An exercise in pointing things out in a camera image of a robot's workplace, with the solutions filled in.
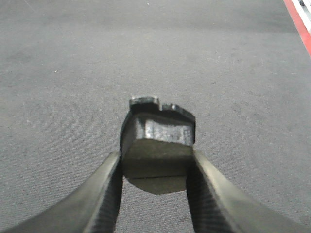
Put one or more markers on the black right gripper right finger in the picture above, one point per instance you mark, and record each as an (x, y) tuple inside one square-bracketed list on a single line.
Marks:
[(218, 206)]

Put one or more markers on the red conveyor frame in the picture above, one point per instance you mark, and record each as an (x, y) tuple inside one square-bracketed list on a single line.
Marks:
[(301, 21)]

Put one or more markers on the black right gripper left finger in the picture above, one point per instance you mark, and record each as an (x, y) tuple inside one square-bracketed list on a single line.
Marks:
[(92, 208)]

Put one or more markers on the dark grey conveyor belt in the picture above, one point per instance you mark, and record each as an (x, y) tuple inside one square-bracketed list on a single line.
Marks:
[(69, 67)]

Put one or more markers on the brake pad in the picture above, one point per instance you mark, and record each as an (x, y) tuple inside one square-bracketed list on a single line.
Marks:
[(156, 144)]

